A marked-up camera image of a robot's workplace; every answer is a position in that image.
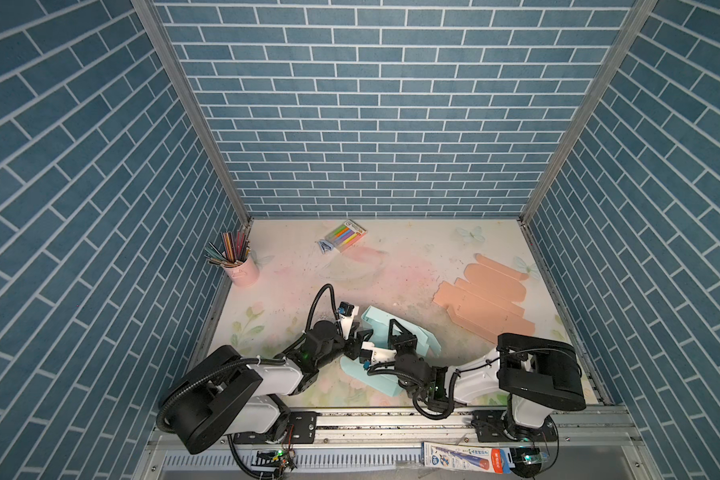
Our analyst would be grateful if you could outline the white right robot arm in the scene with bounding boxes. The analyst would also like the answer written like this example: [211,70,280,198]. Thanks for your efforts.
[367,320,587,441]

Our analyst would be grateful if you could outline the small blue stapler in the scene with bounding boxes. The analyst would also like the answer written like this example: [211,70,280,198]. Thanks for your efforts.
[317,239,335,254]

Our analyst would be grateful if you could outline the pink pencil cup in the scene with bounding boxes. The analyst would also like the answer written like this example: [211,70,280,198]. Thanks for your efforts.
[223,254,260,288]

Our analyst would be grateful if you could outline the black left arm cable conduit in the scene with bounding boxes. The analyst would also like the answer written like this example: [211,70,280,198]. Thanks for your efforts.
[155,283,340,433]

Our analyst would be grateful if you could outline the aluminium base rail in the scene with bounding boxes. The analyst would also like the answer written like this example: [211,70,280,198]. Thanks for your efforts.
[134,406,661,480]

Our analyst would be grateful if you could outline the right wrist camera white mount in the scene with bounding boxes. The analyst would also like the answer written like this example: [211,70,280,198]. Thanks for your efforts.
[359,342,397,370]

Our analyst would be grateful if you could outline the toothpaste style flat box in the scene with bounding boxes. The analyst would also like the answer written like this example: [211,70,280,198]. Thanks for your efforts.
[422,442,515,474]

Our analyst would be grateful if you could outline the aluminium corner post left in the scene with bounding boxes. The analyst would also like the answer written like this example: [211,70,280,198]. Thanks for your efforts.
[132,0,251,227]

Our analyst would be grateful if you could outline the pink flat cardboard box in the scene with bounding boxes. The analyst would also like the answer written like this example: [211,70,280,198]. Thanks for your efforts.
[433,254,536,344]

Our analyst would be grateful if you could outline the coloured marker pack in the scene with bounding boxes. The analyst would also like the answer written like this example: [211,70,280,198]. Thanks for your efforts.
[324,220,367,252]

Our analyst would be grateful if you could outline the left electronics board with wires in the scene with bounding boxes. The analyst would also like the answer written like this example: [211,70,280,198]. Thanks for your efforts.
[249,447,298,480]

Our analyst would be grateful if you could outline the light blue paper box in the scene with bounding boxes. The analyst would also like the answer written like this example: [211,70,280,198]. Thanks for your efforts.
[340,306,442,397]

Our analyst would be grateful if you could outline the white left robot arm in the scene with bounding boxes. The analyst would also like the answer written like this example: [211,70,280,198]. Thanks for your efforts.
[156,319,373,454]

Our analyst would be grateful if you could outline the aluminium corner post right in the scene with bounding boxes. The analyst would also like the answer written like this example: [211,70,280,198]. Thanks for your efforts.
[519,0,658,229]

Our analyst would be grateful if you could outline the aluminium corner post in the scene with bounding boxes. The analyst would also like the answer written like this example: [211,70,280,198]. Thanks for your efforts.
[519,0,658,229]
[132,0,251,227]

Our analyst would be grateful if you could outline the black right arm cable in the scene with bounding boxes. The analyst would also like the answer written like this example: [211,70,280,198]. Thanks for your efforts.
[365,347,577,421]

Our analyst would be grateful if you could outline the coloured pencils bundle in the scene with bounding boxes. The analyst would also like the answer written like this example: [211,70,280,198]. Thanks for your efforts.
[203,229,250,268]

